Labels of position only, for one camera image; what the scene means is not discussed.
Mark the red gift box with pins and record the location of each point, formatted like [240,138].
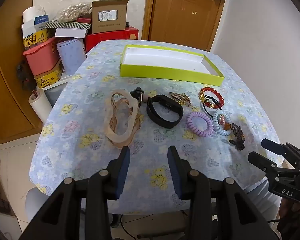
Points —
[102,38]

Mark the white flat box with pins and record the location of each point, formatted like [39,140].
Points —
[70,33]

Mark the dark cloth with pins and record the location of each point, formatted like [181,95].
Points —
[25,76]

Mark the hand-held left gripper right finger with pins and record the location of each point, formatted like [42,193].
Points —
[173,172]

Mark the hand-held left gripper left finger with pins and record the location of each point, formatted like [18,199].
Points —
[123,170]

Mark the open cardboard box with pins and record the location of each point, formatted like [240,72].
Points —
[107,17]

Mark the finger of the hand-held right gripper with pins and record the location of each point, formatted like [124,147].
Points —
[271,145]
[258,161]

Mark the person's right hand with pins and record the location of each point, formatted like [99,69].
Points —
[293,212]

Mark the clear bag of nuts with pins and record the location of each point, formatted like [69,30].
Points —
[72,12]

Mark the pink plastic basket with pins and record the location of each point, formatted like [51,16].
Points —
[41,57]

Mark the large white paper roll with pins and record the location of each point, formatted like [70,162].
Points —
[31,13]

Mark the white storage cabinet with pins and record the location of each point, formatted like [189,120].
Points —
[53,93]

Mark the dark red small box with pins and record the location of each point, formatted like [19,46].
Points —
[84,20]

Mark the yellow printed box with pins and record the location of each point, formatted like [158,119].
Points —
[35,40]

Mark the lime green shallow box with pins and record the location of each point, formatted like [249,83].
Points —
[165,73]

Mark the round yellow box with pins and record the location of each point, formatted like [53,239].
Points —
[48,78]

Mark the lavender cylindrical bin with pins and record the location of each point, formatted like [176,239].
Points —
[71,57]

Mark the white stool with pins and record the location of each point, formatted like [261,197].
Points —
[35,205]

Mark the black wristband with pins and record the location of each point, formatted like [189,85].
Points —
[152,112]

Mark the white and blue carton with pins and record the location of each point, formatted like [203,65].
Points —
[37,23]

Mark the wooden door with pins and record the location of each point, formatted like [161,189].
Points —
[180,20]

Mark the green striped flat box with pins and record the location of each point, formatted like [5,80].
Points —
[70,25]

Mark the rhinestone hair clip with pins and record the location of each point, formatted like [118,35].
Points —
[175,96]

